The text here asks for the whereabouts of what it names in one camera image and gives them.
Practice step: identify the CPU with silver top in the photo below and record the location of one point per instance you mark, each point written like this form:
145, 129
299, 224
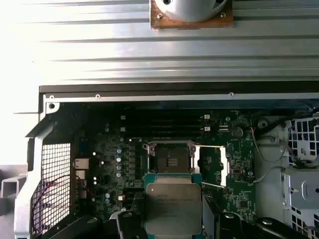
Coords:
172, 204

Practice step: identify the green motherboard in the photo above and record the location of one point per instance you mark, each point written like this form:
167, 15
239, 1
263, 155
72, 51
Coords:
241, 159

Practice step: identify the silver drive cage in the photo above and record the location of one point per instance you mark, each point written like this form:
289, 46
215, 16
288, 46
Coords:
269, 161

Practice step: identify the blue port connector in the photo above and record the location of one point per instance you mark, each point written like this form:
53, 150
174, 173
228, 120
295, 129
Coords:
84, 147

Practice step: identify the silver port block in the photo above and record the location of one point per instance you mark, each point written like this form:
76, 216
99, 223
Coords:
81, 163
81, 174

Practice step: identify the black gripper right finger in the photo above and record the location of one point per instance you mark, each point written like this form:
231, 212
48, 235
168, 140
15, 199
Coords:
234, 229

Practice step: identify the brown square mounting plate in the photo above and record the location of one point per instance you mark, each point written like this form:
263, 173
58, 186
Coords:
192, 25

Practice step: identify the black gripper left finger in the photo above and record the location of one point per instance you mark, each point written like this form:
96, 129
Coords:
127, 226

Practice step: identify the round coin battery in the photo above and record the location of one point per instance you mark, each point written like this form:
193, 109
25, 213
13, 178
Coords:
237, 132

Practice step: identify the black PC case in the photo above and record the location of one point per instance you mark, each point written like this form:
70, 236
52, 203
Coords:
174, 90

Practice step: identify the metal socket cover frame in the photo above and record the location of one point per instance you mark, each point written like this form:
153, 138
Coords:
225, 164

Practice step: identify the metal CPU socket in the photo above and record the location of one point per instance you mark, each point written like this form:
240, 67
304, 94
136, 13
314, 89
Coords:
149, 159

